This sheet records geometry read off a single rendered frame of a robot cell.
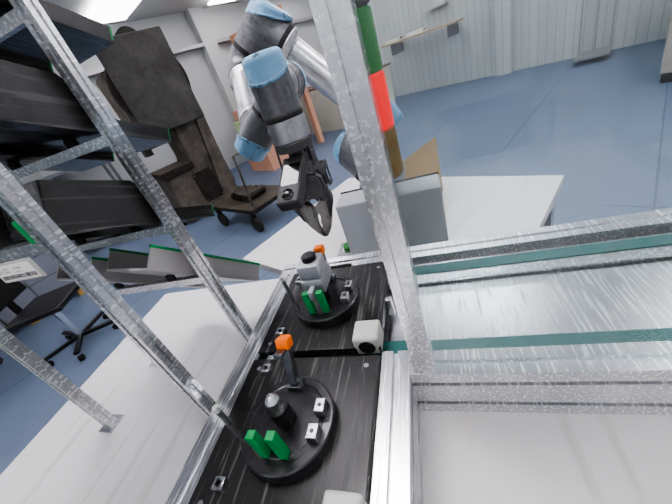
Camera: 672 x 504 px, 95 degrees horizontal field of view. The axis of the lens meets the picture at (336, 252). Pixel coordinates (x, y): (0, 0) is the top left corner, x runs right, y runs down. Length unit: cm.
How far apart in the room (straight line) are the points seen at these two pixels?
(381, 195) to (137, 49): 460
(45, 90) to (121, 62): 415
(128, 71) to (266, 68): 418
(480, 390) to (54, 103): 73
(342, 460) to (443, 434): 18
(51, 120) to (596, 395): 83
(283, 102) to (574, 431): 67
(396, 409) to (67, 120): 61
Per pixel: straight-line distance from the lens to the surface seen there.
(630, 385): 57
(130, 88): 471
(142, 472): 81
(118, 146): 60
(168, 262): 64
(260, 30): 105
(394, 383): 52
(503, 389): 55
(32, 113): 59
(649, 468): 60
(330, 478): 47
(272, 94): 60
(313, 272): 58
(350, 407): 50
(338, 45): 30
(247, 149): 75
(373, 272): 70
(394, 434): 49
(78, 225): 58
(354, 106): 30
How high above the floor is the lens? 138
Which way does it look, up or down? 31 degrees down
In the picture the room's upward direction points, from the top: 21 degrees counter-clockwise
